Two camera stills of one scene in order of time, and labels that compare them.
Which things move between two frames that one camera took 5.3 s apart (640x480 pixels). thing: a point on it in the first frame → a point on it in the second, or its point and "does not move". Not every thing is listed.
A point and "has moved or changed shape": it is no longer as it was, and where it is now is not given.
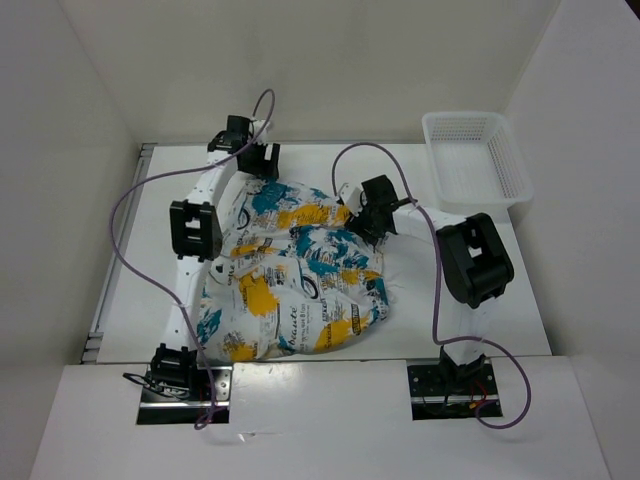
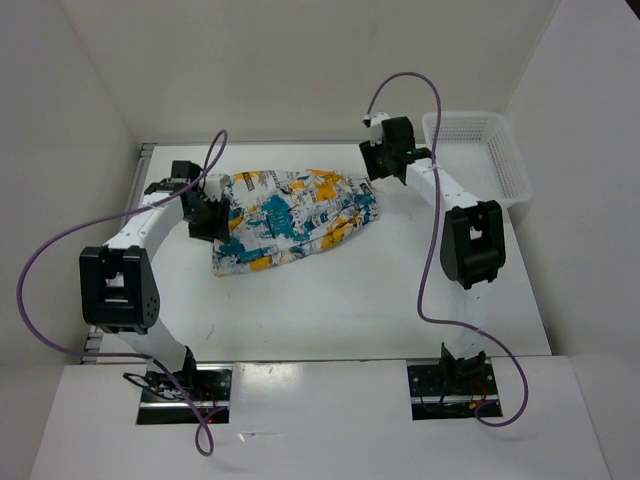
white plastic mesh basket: [474, 159] does not move
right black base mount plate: [456, 392] does not move
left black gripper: [263, 167] → [218, 228]
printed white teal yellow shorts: [292, 275] has moved or changed shape
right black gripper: [360, 224] → [368, 156]
